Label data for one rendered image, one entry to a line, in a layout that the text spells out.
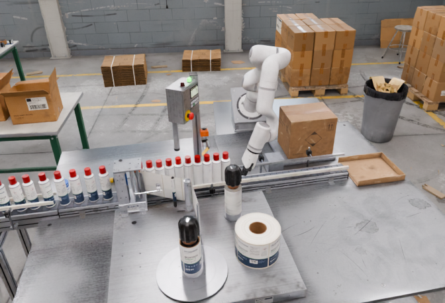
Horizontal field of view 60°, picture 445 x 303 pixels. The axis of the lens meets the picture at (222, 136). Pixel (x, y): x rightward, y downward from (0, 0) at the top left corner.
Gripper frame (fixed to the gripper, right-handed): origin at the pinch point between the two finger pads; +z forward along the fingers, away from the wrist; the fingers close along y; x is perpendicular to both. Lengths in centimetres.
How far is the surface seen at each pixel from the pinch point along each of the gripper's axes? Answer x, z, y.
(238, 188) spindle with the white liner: -15.1, -9.4, 29.6
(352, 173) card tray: 67, -12, 3
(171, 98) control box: -51, -33, -5
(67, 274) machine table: -85, 39, 43
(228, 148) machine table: 4.5, 11.4, -44.4
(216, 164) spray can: -18.6, -3.6, 2.0
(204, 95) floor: 62, 89, -323
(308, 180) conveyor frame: 37.5, -4.8, 6.2
